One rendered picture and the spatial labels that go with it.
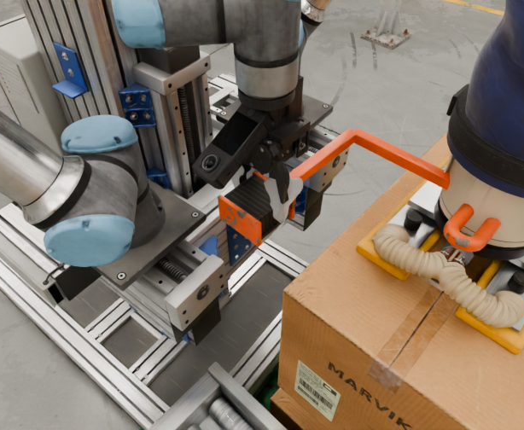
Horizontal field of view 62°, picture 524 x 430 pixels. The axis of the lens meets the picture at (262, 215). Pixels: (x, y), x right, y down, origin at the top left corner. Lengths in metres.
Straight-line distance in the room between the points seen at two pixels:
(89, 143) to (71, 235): 0.16
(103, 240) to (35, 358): 1.46
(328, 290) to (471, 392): 0.25
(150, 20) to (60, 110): 0.75
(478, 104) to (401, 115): 2.49
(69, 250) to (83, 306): 1.19
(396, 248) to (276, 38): 0.38
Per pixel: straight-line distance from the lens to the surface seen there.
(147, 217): 0.84
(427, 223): 0.85
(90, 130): 0.76
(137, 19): 0.48
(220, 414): 1.21
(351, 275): 0.76
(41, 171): 0.63
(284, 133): 0.58
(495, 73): 0.63
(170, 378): 1.63
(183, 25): 0.48
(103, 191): 0.66
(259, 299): 1.74
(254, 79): 0.51
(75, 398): 1.93
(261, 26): 0.48
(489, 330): 0.76
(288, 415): 1.21
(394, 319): 0.73
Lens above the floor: 1.69
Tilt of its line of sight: 47 degrees down
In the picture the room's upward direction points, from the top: straight up
